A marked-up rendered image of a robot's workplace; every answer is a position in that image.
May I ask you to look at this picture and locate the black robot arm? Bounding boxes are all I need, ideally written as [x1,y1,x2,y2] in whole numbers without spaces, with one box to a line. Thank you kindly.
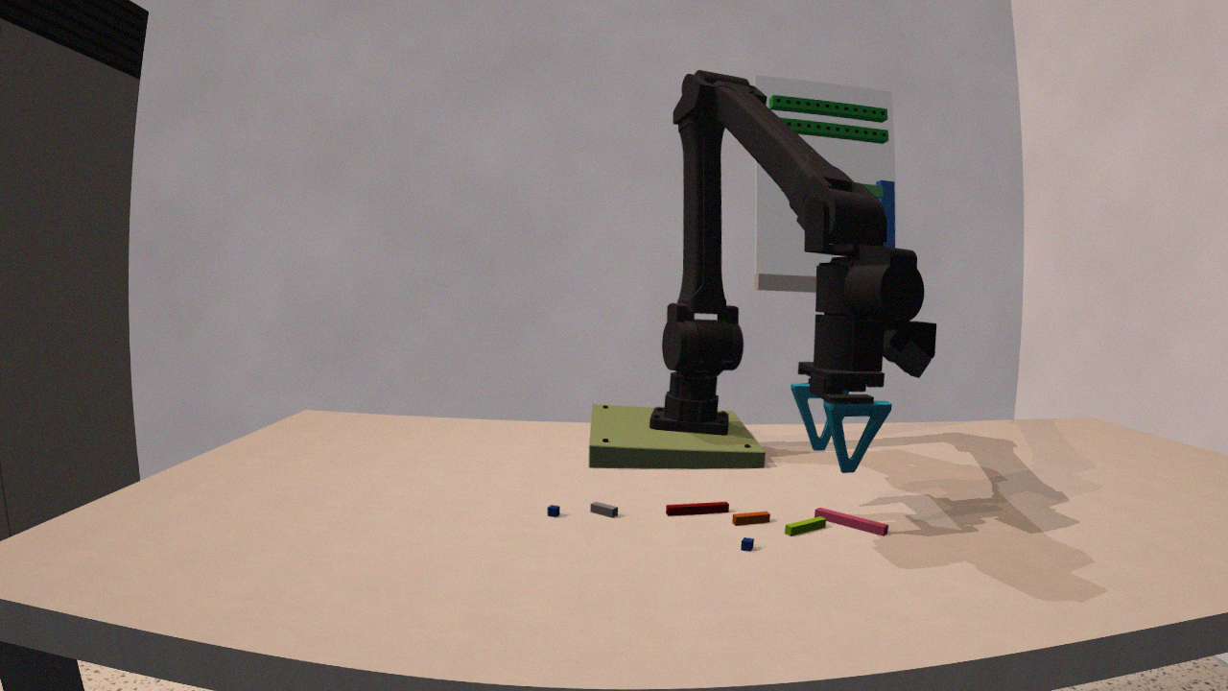
[650,70,936,436]

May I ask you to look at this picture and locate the lime green rod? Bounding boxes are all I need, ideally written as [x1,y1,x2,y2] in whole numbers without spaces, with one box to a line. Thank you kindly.
[785,515,826,536]

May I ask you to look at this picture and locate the orange rod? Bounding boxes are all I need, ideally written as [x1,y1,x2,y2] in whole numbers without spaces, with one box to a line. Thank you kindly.
[732,512,770,527]

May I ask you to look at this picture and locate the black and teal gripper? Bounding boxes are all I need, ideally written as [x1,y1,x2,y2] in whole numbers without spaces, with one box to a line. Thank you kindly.
[791,315,892,473]

